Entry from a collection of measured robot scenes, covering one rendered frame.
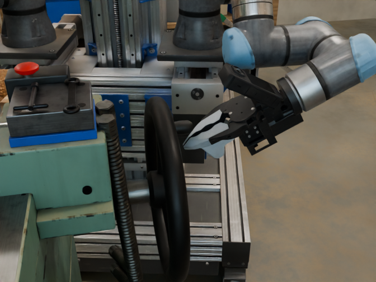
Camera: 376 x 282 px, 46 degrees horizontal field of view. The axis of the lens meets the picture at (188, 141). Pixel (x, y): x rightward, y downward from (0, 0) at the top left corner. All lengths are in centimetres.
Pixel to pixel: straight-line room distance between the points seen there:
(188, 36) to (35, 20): 43
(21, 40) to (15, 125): 80
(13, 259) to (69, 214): 11
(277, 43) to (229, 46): 9
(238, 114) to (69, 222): 35
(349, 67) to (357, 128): 191
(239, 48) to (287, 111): 14
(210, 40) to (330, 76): 53
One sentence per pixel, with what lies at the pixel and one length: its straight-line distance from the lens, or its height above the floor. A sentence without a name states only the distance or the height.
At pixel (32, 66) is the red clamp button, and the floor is 102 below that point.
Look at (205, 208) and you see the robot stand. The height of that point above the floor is 21.
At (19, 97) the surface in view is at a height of 100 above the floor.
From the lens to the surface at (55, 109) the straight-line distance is 54.
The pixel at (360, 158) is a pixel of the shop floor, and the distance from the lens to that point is 241.
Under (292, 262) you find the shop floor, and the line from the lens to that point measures 175.
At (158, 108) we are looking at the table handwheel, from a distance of 62.
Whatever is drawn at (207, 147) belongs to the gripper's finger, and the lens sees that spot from 78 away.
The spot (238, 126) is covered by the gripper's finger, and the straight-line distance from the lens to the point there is 75.
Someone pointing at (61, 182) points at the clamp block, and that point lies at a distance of 57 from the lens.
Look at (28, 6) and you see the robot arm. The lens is 132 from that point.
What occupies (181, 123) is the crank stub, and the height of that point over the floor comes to 87.
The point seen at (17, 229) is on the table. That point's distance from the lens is 53.
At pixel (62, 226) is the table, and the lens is 58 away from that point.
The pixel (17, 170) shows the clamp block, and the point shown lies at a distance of 56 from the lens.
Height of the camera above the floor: 123
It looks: 31 degrees down
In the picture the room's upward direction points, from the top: straight up
